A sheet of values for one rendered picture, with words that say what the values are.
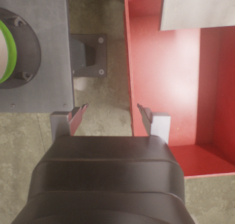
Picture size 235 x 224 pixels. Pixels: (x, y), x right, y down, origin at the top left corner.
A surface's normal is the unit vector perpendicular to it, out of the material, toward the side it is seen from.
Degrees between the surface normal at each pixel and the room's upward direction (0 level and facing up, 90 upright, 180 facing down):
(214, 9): 30
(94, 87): 0
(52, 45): 0
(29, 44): 66
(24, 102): 0
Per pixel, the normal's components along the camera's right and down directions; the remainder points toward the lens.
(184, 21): 0.04, 0.72
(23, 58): 0.95, 0.28
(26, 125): 0.00, 0.28
